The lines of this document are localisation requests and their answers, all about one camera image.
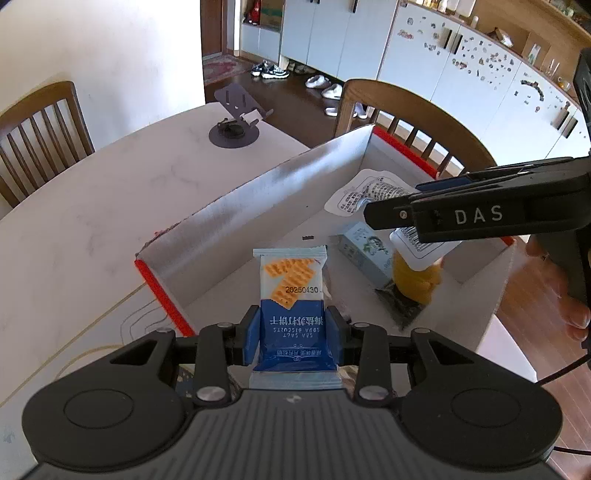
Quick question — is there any dark small packet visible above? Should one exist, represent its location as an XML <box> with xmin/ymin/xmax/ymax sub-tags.
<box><xmin>373</xmin><ymin>281</ymin><xmax>432</xmax><ymax>330</ymax></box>

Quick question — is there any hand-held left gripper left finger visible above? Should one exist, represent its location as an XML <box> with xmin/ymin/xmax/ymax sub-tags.
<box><xmin>108</xmin><ymin>305</ymin><xmax>262</xmax><ymax>403</ymax></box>

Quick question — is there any yellow soft toy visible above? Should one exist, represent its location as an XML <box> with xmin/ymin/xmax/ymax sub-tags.
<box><xmin>392</xmin><ymin>253</ymin><xmax>445</xmax><ymax>306</ymax></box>

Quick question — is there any dark grey phone stand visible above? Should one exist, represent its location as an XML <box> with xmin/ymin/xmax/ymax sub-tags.
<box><xmin>209</xmin><ymin>84</ymin><xmax>274</xmax><ymax>149</ymax></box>

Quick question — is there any wooden wall shelving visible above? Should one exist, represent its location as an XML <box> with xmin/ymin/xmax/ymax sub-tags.
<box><xmin>402</xmin><ymin>0</ymin><xmax>591</xmax><ymax>93</ymax></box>

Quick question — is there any white round desktop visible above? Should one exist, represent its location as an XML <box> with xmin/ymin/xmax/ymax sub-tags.
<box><xmin>0</xmin><ymin>102</ymin><xmax>536</xmax><ymax>480</ymax></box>

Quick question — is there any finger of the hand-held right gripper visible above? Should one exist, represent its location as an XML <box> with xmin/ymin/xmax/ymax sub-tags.
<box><xmin>411</xmin><ymin>158</ymin><xmax>578</xmax><ymax>198</ymax></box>
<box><xmin>362</xmin><ymin>196</ymin><xmax>416</xmax><ymax>232</ymax></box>

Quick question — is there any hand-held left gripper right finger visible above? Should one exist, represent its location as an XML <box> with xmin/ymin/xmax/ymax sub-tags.
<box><xmin>327</xmin><ymin>305</ymin><xmax>481</xmax><ymax>403</ymax></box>

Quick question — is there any brown cardboard carton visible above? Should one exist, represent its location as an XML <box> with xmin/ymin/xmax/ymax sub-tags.
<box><xmin>261</xmin><ymin>0</ymin><xmax>284</xmax><ymax>31</ymax></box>

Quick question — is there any red cardboard box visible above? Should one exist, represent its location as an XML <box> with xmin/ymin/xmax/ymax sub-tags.
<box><xmin>134</xmin><ymin>124</ymin><xmax>515</xmax><ymax>337</ymax></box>

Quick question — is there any white cabinet row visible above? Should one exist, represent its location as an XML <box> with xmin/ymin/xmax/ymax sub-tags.
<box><xmin>240</xmin><ymin>0</ymin><xmax>591</xmax><ymax>167</ymax></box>

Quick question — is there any person's right hand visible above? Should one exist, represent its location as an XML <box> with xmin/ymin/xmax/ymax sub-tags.
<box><xmin>526</xmin><ymin>240</ymin><xmax>591</xmax><ymax>341</ymax></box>

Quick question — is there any light blue small carton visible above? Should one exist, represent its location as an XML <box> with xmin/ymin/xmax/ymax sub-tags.
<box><xmin>336</xmin><ymin>220</ymin><xmax>398</xmax><ymax>289</ymax></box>

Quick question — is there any blue cracker packet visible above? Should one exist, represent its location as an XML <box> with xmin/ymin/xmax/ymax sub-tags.
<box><xmin>248</xmin><ymin>244</ymin><xmax>345</xmax><ymax>391</ymax></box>

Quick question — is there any wooden slat-back chair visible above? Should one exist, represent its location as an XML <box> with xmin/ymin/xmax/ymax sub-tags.
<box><xmin>0</xmin><ymin>80</ymin><xmax>95</xmax><ymax>208</ymax></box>
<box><xmin>333</xmin><ymin>78</ymin><xmax>497</xmax><ymax>178</ymax></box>

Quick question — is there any red patterned rug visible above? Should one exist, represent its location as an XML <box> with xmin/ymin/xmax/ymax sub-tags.
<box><xmin>203</xmin><ymin>53</ymin><xmax>252</xmax><ymax>86</ymax></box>

